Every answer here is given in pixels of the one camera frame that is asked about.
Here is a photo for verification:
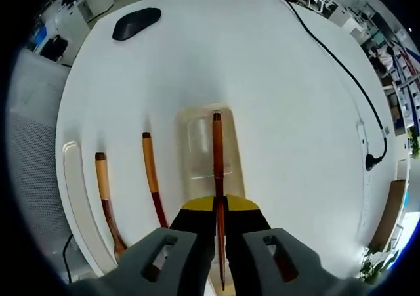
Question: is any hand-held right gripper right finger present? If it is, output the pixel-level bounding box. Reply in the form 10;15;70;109
225;193;329;296

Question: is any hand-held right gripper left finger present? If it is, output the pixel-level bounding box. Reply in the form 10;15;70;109
98;196;218;296

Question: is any beige cutlery case base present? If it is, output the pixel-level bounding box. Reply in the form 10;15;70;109
173;102;247;208

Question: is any black computer mouse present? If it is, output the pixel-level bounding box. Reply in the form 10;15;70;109
112;7;163;42

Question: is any background green plant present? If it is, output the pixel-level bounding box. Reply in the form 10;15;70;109
406;127;420;159

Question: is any brown wooden box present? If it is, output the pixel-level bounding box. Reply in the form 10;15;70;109
369;179;407;251

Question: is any grey mesh office chair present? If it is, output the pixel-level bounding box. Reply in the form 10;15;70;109
6;51;111;277

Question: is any white office chair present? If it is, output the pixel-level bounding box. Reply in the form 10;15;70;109
308;0;339;13

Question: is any shelf of white storage bins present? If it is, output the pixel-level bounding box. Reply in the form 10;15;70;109
390;30;420;129

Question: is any black power cable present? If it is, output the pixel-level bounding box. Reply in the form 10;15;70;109
285;0;389;172

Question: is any beige cutlery case lid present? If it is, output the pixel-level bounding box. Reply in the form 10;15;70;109
62;140;117;276

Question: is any black floor cable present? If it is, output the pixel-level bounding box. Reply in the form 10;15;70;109
61;233;75;284

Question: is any wooden chopstick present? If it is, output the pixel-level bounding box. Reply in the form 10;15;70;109
211;111;228;292
142;131;170;230

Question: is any wooden spoon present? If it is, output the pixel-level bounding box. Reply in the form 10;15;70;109
94;152;129;263

